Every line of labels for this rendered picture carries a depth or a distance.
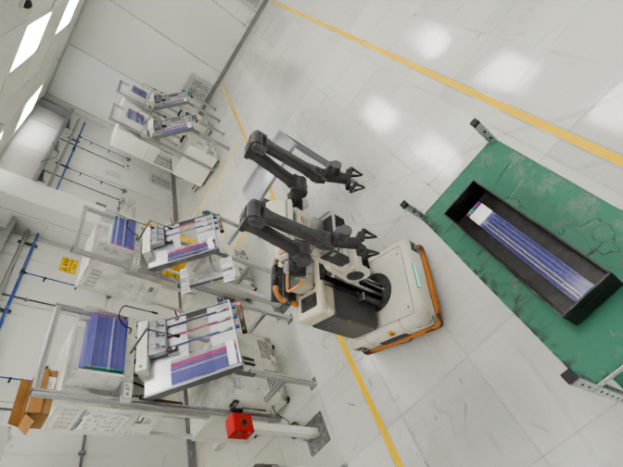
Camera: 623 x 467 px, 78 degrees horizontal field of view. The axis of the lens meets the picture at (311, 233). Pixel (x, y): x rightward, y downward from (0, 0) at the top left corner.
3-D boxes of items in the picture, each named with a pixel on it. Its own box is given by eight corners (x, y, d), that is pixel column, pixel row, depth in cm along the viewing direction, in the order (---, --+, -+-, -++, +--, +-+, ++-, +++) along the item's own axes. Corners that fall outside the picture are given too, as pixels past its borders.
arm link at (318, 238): (246, 203, 162) (245, 224, 155) (253, 195, 158) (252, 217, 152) (324, 236, 185) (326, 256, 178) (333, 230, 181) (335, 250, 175)
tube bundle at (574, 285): (470, 218, 154) (465, 214, 152) (482, 204, 152) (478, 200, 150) (578, 305, 115) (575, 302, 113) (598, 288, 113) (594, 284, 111)
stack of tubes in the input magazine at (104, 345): (128, 319, 313) (93, 311, 298) (123, 372, 274) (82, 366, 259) (121, 330, 317) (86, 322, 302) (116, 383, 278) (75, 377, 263)
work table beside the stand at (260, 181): (358, 182, 378) (295, 142, 333) (319, 240, 393) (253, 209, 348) (338, 167, 414) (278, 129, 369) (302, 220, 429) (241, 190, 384)
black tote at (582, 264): (457, 224, 159) (442, 214, 153) (488, 191, 154) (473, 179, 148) (577, 326, 114) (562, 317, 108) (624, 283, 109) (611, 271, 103)
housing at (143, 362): (153, 330, 330) (147, 319, 322) (153, 379, 293) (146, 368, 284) (144, 333, 329) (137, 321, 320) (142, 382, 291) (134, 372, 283)
